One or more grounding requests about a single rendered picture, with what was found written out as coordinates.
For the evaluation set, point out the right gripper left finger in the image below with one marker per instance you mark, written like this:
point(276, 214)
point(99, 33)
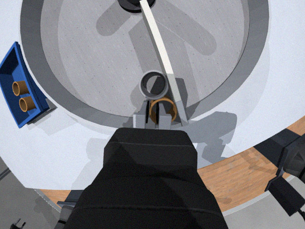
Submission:
point(141, 119)

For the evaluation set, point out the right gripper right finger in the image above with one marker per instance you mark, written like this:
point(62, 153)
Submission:
point(165, 119)

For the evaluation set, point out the bronze bushing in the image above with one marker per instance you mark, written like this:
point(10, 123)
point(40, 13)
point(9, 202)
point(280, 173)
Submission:
point(28, 103)
point(21, 87)
point(163, 100)

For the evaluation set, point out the grey turntable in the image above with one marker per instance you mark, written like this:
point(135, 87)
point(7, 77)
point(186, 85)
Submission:
point(95, 57)

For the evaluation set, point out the blue crate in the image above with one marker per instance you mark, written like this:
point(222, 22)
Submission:
point(9, 67)

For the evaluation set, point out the white table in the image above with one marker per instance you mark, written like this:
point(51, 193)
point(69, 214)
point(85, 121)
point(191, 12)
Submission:
point(47, 152)

